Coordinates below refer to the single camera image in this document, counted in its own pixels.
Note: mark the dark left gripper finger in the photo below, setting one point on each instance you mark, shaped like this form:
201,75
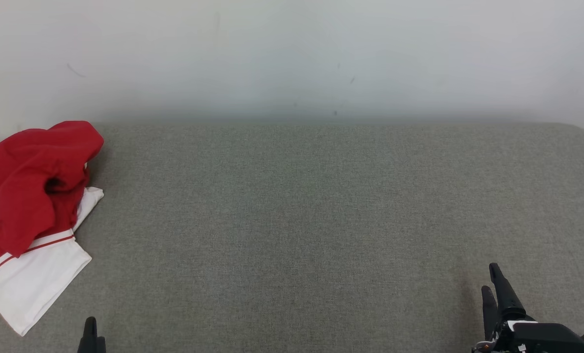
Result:
91,338

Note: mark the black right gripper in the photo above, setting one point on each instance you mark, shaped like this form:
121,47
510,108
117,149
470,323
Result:
537,340

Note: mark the red white sports jersey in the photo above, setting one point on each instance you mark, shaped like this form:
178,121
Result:
32,284

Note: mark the red jersey top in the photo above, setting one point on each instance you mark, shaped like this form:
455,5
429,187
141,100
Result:
27,171

